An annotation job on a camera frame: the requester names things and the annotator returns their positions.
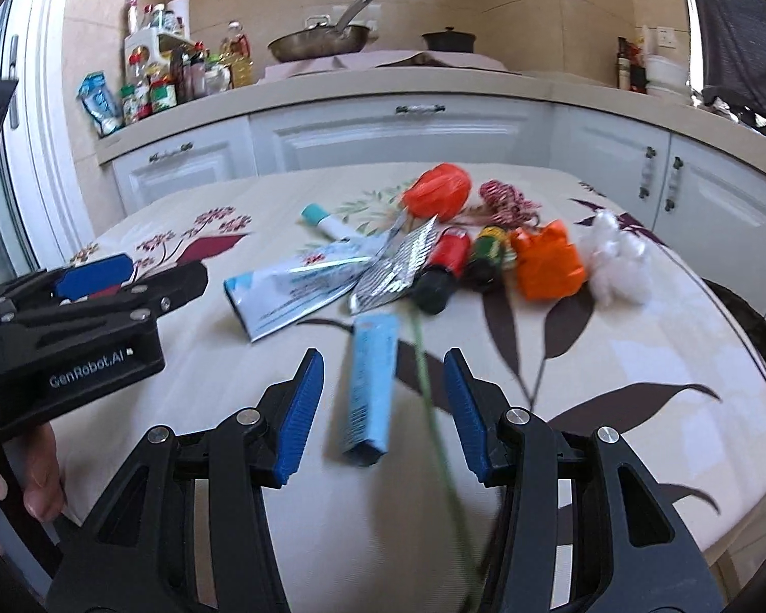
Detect light blue tube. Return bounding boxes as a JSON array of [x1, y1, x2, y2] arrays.
[[344, 314, 400, 466]]

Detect large white blue tube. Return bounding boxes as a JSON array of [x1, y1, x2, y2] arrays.
[[224, 232, 390, 342]]

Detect white cabinet door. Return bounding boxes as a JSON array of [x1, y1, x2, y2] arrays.
[[655, 136, 766, 313]]

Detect white teal small tube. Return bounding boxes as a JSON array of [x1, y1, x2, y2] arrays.
[[301, 203, 362, 241]]

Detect dark sauce bottle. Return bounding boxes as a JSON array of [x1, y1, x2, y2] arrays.
[[616, 37, 631, 91]]

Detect black pot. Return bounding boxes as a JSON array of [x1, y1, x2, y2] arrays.
[[422, 27, 476, 54]]

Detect white plastic bag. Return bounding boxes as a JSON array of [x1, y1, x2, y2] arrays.
[[577, 209, 653, 309]]

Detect crumpled red plastic bag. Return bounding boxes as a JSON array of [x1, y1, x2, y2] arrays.
[[402, 163, 472, 223]]

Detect red small bottle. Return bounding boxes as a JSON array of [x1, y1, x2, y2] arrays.
[[412, 227, 472, 316]]

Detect white stacked bowls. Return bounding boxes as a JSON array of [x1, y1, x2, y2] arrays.
[[645, 56, 692, 105]]

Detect blue snack bag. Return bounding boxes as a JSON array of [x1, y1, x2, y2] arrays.
[[77, 72, 124, 138]]

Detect person's left hand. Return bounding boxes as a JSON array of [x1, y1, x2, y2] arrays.
[[0, 423, 66, 523]]

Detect pink stove cover cloth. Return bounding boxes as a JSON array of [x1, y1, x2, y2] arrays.
[[260, 50, 508, 83]]

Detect orange wrapper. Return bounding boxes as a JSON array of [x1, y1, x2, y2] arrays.
[[509, 220, 587, 302]]

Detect green yellow small bottle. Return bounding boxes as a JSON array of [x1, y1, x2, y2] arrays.
[[463, 226, 511, 292]]

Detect floral tablecloth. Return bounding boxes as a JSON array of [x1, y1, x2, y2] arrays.
[[55, 163, 766, 611]]

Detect cooking oil bottle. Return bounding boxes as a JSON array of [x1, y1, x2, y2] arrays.
[[222, 21, 254, 89]]

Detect steel wok pan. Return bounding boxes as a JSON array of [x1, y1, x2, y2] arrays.
[[268, 0, 373, 62]]

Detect red white twine bundle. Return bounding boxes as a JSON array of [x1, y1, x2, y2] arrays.
[[472, 180, 541, 230]]

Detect silver blister pack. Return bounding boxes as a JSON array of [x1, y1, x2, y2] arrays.
[[348, 216, 438, 316]]

